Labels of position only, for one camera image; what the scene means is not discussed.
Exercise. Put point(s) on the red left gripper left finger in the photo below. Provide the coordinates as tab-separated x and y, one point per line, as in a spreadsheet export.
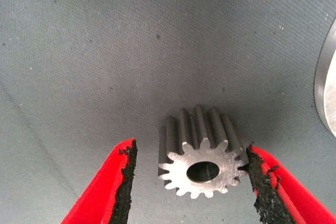
97	190

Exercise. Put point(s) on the round metal plate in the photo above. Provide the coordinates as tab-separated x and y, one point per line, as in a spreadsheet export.
329	90

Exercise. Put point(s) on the dark grey table cloth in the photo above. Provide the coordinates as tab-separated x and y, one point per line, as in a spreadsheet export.
131	51

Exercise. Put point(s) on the smaller steel gear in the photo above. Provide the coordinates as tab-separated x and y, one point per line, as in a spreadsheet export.
178	166

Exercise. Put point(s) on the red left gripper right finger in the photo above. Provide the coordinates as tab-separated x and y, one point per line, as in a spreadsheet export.
286	192

